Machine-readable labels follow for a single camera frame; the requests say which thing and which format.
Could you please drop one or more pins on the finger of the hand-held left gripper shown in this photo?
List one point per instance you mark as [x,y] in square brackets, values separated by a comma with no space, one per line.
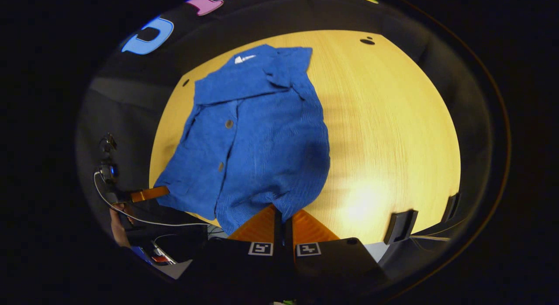
[150,194]

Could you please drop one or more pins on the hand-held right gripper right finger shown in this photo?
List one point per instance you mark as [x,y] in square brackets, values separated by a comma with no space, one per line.
[332,263]

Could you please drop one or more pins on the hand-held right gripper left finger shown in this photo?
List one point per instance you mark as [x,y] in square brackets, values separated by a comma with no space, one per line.
[244,261]

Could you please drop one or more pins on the blue button shirt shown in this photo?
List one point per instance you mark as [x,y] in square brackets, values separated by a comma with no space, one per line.
[262,143]

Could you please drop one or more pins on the small red and white object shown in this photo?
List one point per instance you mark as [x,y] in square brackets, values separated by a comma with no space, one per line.
[160,256]

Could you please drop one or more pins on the black table clamp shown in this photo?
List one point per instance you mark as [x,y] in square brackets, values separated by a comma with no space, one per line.
[399,226]
[451,206]

